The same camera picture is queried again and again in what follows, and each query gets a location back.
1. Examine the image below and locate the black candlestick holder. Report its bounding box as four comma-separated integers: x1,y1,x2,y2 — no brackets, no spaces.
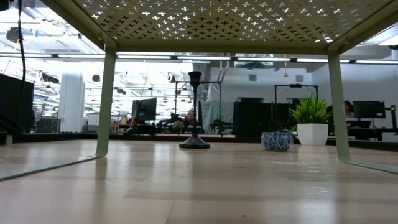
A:
178,70,211,150

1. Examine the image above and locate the silver tealight candle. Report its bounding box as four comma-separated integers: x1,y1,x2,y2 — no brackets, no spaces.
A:
260,131,294,152

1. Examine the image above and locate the person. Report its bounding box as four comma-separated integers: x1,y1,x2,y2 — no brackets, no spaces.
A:
343,100,355,122
183,110,200,127

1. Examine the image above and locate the small background plant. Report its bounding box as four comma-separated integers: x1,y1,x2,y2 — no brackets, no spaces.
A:
172,120,185,135

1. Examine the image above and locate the black partition panel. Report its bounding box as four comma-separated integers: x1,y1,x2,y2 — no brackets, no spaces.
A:
233,98,299,139
0,73,35,134

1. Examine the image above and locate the black background monitor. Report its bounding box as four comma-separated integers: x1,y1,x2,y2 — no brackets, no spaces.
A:
131,97,158,125
353,100,386,119

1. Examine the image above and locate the ceiling light bar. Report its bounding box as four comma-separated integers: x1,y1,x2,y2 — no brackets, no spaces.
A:
0,53,53,58
354,60,398,65
176,56,232,61
236,57,292,62
57,54,107,59
295,58,351,63
117,55,172,60

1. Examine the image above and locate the green plant in white pot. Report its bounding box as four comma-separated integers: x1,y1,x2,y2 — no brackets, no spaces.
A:
289,95,333,147

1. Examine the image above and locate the white round column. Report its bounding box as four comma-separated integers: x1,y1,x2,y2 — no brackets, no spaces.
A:
57,72,86,134

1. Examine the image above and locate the black aluminium table frame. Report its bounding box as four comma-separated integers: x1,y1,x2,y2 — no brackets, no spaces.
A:
0,130,398,152

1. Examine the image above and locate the black hanging cable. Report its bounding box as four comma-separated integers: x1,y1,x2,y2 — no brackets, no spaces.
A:
17,0,27,100

